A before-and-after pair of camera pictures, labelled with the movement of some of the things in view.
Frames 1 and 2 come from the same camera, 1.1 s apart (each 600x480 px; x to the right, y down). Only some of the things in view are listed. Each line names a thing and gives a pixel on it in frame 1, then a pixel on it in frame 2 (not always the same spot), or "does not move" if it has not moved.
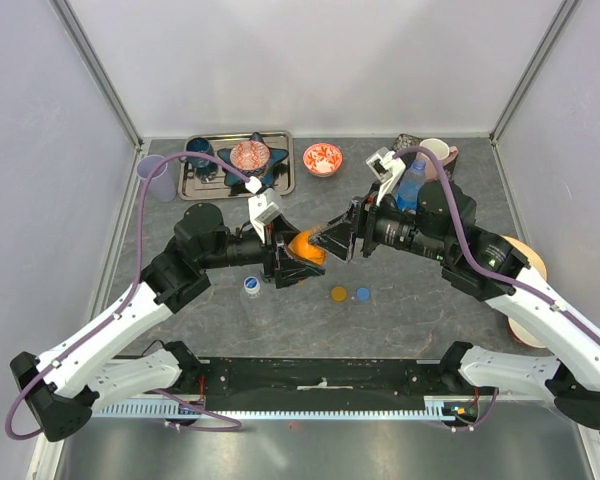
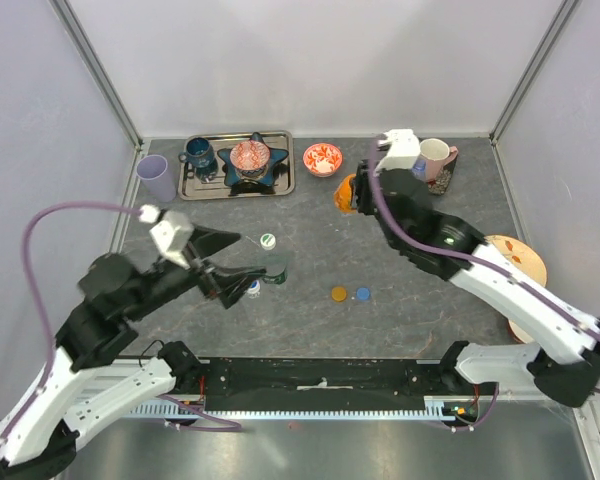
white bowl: [523, 336] does not move
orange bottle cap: [339, 293] does not move
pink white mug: [443, 152] does not move
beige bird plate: [535, 264] does not move
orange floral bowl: [322, 159] does not move
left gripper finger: [289, 271] -> [231, 280]
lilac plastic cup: [161, 185] does not move
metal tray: [267, 155] does not move
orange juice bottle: [300, 247] -> [345, 195]
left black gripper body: [270, 237] -> [202, 273]
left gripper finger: [285, 229] -> [205, 242]
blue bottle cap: [363, 293] does not move
